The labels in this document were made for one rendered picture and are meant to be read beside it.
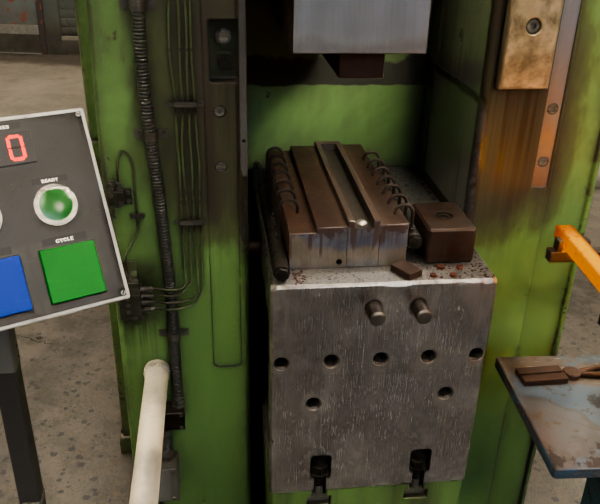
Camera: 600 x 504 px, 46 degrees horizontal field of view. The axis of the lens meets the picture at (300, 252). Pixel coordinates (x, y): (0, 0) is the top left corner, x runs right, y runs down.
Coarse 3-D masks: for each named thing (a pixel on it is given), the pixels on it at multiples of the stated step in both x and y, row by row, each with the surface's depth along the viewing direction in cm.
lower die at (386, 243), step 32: (288, 160) 149; (320, 160) 147; (352, 160) 146; (288, 192) 133; (320, 192) 131; (288, 224) 120; (320, 224) 118; (352, 224) 118; (384, 224) 118; (288, 256) 120; (320, 256) 120; (352, 256) 120; (384, 256) 121
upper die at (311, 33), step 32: (288, 0) 107; (320, 0) 101; (352, 0) 102; (384, 0) 102; (416, 0) 103; (288, 32) 109; (320, 32) 103; (352, 32) 104; (384, 32) 104; (416, 32) 105
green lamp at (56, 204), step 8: (48, 192) 98; (56, 192) 98; (64, 192) 99; (40, 200) 97; (48, 200) 98; (56, 200) 98; (64, 200) 99; (40, 208) 97; (48, 208) 97; (56, 208) 98; (64, 208) 98; (72, 208) 99; (48, 216) 97; (56, 216) 98; (64, 216) 98
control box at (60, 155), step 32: (0, 128) 96; (32, 128) 98; (64, 128) 100; (0, 160) 95; (32, 160) 97; (64, 160) 100; (0, 192) 95; (32, 192) 97; (96, 192) 101; (0, 224) 95; (32, 224) 97; (64, 224) 99; (96, 224) 101; (0, 256) 94; (32, 256) 96; (32, 288) 96; (0, 320) 94; (32, 320) 95
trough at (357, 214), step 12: (324, 144) 153; (336, 144) 153; (336, 156) 150; (336, 168) 144; (348, 168) 140; (336, 180) 134; (348, 180) 138; (348, 192) 132; (360, 192) 129; (348, 204) 127; (360, 204) 127; (360, 216) 123; (372, 216) 120; (360, 228) 118
